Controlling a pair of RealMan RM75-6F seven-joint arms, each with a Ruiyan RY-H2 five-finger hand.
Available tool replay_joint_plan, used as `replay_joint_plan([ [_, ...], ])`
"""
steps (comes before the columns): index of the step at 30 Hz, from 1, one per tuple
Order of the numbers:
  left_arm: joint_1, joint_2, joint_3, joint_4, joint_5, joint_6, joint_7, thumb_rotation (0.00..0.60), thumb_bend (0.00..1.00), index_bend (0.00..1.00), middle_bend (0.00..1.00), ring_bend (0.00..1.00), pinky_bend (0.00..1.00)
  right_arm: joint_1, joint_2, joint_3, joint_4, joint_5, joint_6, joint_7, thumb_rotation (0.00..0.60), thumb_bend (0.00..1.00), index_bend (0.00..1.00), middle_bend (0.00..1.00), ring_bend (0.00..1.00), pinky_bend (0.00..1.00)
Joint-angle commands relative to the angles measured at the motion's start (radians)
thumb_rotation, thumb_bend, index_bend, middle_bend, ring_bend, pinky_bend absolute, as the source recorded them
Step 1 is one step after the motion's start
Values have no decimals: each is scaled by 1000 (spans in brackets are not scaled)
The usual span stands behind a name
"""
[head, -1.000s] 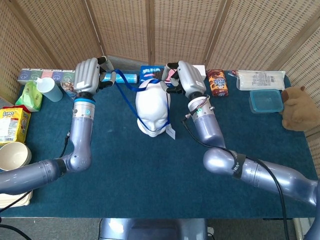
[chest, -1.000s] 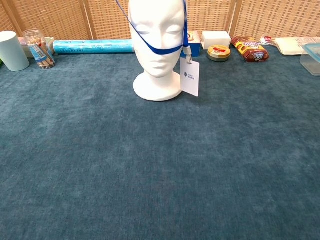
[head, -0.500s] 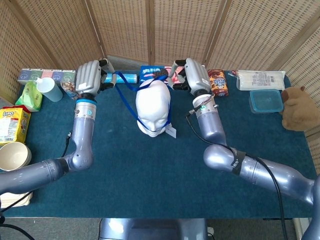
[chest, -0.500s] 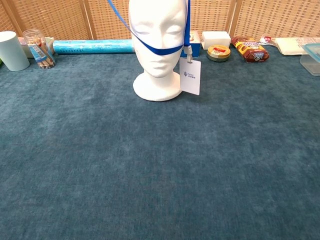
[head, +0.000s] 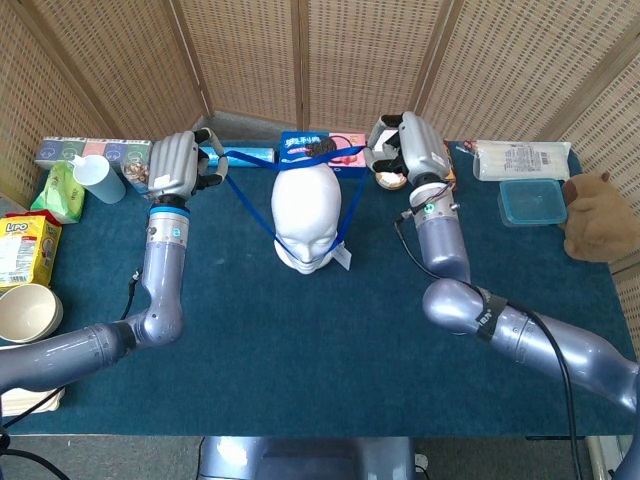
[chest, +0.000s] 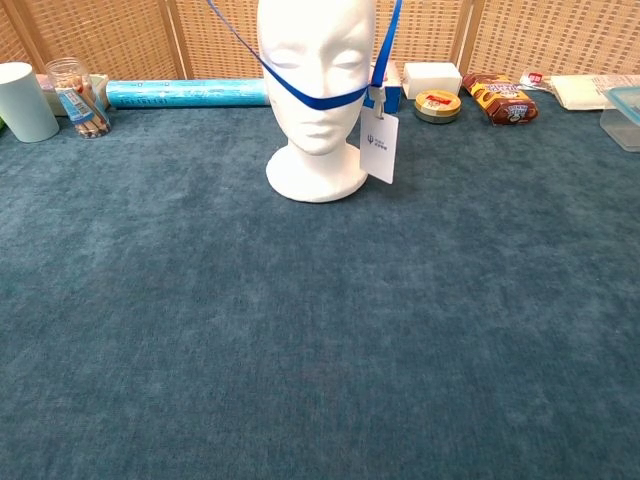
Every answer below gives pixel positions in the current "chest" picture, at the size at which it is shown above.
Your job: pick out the small red and white packet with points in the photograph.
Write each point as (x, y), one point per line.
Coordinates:
(535, 80)

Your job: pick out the round tin with yellow lid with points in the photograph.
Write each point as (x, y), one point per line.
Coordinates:
(437, 106)

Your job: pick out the clear jar of biscuit sticks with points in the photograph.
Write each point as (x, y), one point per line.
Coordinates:
(82, 105)

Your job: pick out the light blue plastic cup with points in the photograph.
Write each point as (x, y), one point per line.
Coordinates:
(25, 105)

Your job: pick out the small white box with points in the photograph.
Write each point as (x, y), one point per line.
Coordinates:
(432, 77)

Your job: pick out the blue and pink Oreo box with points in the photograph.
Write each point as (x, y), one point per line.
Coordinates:
(394, 97)

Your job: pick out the blue cling film roll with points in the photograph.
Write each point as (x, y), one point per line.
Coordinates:
(185, 93)

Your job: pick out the teal blue table cloth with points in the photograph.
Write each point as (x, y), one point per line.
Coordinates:
(250, 325)

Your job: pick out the brown biscuit packet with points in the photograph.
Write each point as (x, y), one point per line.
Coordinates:
(502, 100)

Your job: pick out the white foam mannequin head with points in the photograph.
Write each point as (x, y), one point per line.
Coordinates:
(317, 50)

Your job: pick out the bamboo folding screen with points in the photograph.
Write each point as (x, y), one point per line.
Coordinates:
(125, 35)

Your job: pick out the clear container with blue lid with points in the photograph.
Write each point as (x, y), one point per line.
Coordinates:
(625, 120)

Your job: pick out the clear packet of white goods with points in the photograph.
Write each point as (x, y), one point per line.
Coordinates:
(580, 90)

